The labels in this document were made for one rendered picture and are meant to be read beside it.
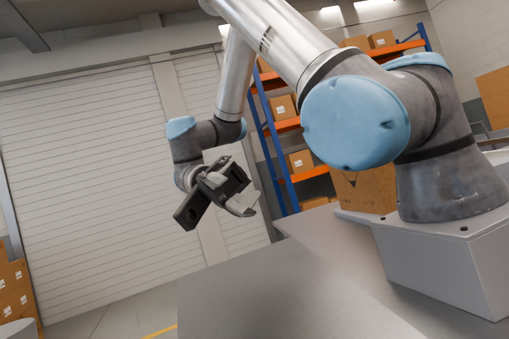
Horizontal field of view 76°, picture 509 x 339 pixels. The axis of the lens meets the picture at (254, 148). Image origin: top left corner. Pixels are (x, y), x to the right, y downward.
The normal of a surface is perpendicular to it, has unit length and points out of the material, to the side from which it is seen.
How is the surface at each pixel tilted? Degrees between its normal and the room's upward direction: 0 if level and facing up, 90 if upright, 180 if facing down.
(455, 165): 73
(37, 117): 90
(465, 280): 90
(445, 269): 90
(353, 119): 99
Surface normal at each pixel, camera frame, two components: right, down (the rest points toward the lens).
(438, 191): -0.61, -0.16
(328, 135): -0.67, 0.30
